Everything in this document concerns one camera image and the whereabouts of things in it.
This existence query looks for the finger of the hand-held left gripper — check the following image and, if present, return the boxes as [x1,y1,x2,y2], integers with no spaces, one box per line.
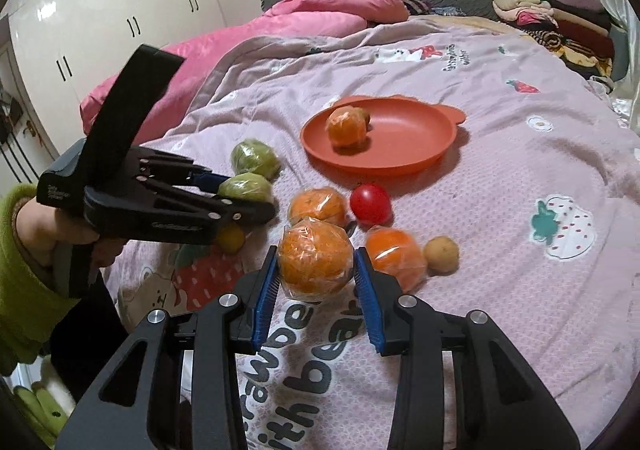
[149,181,277,247]
[136,151,232,194]

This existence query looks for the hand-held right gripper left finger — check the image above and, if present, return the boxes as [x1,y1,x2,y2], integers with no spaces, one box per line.
[54,245,279,450]

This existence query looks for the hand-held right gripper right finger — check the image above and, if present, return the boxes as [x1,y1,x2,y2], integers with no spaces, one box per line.
[353,246,581,450]

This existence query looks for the plastic-wrapped green fruit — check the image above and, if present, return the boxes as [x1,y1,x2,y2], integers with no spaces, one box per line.
[217,172,275,205]
[230,140,277,180]

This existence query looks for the small yellow fruit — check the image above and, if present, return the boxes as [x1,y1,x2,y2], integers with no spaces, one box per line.
[214,222,247,253]

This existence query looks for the smooth deep orange orange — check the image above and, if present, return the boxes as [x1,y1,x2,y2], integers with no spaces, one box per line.
[364,226,427,293]

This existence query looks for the large loosely orange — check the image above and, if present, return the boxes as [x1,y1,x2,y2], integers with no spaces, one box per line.
[277,219,353,302]

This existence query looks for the plastic-wrapped orange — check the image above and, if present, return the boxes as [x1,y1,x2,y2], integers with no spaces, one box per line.
[326,106,372,148]
[288,187,348,228]

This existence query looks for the small yellow-brown fruit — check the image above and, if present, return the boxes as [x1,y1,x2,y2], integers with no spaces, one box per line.
[424,236,460,275]

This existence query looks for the orange-red plate with ears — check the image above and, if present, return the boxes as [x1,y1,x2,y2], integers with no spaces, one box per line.
[300,95,468,177]

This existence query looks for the person's left hand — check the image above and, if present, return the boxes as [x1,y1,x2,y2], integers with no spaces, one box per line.
[12,202,126,276]

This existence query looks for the red tomato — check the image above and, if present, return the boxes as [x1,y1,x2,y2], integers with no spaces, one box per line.
[349,183,392,226]

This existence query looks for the black metal rack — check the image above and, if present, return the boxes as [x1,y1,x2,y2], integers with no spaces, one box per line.
[0,85,56,186]

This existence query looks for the white wardrobe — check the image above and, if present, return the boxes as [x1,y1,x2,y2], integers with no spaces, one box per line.
[0,0,226,161]

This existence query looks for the pink duvet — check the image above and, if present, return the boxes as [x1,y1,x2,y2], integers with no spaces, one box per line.
[80,0,408,146]

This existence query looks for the green slipper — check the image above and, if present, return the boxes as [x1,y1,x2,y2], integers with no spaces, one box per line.
[12,384,40,433]
[34,386,70,433]

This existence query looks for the dark floral cloth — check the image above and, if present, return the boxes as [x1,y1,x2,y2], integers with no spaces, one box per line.
[430,5,476,19]

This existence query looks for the beige bed sheet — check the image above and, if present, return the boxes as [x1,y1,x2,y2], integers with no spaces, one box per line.
[410,15,521,34]

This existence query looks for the crumpled grey cloth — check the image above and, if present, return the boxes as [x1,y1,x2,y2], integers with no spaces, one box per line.
[587,75,616,97]

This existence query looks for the stack of folded clothes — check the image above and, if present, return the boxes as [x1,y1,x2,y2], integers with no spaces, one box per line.
[490,0,616,78]

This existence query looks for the grey cushion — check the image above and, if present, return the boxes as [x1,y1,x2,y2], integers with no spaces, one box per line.
[610,25,630,81]

